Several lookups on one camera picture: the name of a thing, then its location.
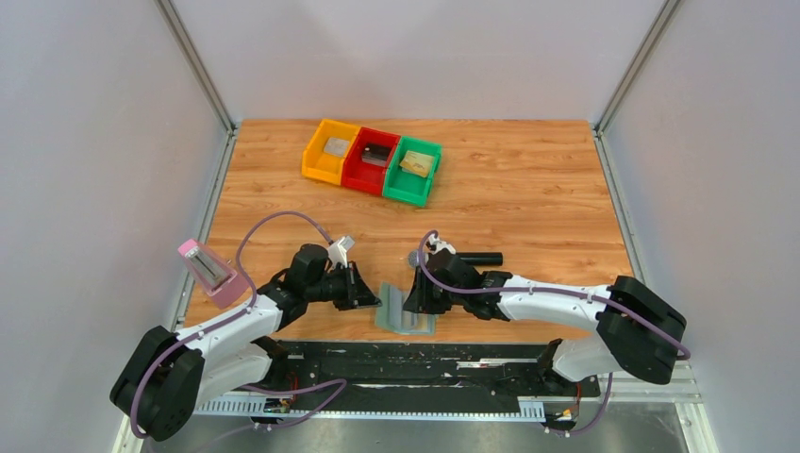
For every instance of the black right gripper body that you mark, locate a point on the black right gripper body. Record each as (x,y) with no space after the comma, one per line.
(425,290)

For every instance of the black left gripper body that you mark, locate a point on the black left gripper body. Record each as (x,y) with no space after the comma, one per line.
(357,286)

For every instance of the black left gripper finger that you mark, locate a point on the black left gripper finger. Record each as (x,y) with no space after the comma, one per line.
(359,301)
(356,286)

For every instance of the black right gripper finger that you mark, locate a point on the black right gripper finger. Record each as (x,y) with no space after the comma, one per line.
(432,301)
(415,301)

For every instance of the teal card holder wallet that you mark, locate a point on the teal card holder wallet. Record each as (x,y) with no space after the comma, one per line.
(392,317)

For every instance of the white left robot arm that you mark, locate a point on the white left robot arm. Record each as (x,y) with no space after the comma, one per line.
(170,374)

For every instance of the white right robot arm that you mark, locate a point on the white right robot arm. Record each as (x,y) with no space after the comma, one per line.
(630,327)

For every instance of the gold VIP card stack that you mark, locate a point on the gold VIP card stack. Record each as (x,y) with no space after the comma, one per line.
(417,163)

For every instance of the silver VIP card stack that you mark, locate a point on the silver VIP card stack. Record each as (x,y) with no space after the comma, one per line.
(337,147)

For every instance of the black VIP card stack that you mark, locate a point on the black VIP card stack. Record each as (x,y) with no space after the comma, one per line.
(376,154)

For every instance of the black handheld microphone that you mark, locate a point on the black handheld microphone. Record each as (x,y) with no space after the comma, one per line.
(472,258)

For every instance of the pink metronome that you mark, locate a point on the pink metronome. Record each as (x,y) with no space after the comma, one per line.
(218,279)

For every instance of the yellow plastic bin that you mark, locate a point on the yellow plastic bin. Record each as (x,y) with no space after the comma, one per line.
(325,154)

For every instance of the green plastic bin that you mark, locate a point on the green plastic bin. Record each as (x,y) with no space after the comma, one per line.
(406,187)

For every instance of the red plastic bin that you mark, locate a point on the red plastic bin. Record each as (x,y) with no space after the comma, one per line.
(362,177)

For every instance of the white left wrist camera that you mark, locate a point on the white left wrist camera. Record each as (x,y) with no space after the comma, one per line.
(337,251)

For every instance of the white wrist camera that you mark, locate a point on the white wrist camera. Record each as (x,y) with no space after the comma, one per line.
(437,245)
(337,251)

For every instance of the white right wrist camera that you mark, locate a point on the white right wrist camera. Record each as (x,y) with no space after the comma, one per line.
(437,245)

